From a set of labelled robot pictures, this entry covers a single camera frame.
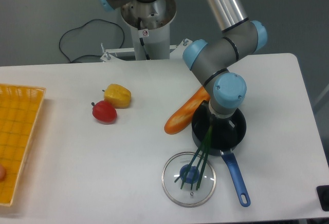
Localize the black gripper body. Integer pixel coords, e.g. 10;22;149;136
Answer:
210;114;235;132

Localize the black pot blue handle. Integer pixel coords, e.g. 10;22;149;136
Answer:
191;101;251;207

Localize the green onion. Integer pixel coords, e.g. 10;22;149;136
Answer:
174;126;212;191

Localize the yellow woven basket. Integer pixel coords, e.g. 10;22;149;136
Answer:
1;84;46;207

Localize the black device at table edge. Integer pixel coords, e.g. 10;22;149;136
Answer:
316;185;329;212

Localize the orange bread loaf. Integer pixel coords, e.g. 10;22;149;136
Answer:
164;87;210;135

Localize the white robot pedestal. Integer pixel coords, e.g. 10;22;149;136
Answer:
101;0;192;60

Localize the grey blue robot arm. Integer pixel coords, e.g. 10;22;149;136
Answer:
99;0;267;134

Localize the yellow bell pepper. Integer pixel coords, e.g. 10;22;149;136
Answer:
104;84;132;108

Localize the black cable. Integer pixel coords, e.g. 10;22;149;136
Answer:
59;18;125;64

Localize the glass lid blue knob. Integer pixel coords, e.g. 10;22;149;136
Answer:
161;152;216;208

